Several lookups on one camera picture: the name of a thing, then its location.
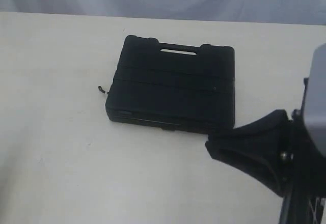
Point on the black plastic tool case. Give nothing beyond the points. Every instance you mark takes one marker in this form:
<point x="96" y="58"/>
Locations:
<point x="174" y="87"/>

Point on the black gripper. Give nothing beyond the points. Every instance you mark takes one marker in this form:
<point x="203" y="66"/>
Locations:
<point x="260" y="149"/>

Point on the yellow tape measure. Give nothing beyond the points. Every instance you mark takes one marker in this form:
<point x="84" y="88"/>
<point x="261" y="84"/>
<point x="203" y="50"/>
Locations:
<point x="102" y="90"/>

